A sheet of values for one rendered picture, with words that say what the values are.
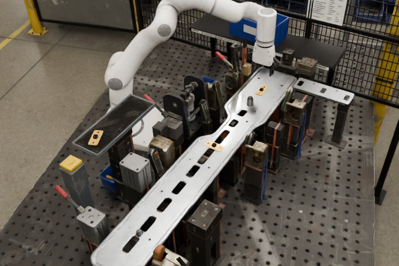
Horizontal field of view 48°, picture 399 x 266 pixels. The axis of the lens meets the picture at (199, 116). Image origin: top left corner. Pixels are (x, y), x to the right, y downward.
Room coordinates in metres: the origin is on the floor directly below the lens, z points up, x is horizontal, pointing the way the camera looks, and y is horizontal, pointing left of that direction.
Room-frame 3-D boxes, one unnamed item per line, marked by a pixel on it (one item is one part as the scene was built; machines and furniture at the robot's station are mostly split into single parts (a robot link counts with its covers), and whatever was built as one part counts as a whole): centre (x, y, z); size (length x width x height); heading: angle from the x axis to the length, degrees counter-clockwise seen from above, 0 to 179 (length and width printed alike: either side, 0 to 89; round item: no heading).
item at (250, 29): (2.30, -0.36, 1.09); 0.30 x 0.17 x 0.13; 49
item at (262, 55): (1.80, -0.32, 1.23); 0.10 x 0.07 x 0.11; 56
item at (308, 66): (1.96, -0.58, 0.88); 0.08 x 0.08 x 0.36; 56
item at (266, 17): (1.81, -0.32, 1.37); 0.09 x 0.08 x 0.13; 177
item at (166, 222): (1.39, -0.05, 1.00); 1.38 x 0.22 x 0.02; 146
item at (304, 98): (1.76, -0.51, 0.84); 0.11 x 0.10 x 0.28; 56
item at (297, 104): (1.64, -0.46, 0.87); 0.12 x 0.09 x 0.35; 56
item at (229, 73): (1.89, -0.18, 0.88); 0.07 x 0.06 x 0.35; 56
